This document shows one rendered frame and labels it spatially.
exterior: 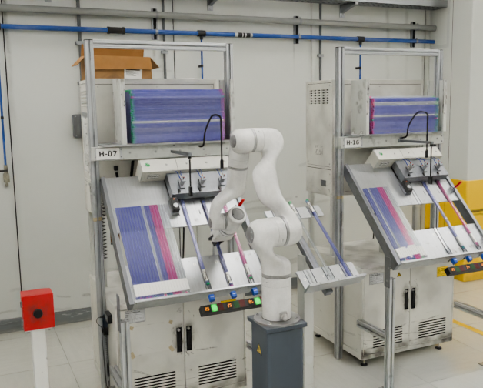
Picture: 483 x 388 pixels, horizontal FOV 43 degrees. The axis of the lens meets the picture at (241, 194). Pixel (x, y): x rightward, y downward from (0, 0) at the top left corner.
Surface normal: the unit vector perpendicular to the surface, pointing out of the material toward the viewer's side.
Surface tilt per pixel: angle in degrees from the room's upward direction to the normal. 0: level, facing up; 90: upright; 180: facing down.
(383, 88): 90
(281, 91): 90
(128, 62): 75
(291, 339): 90
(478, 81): 90
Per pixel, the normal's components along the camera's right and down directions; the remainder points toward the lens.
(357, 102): -0.91, 0.07
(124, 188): 0.29, -0.60
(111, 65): 0.45, -0.05
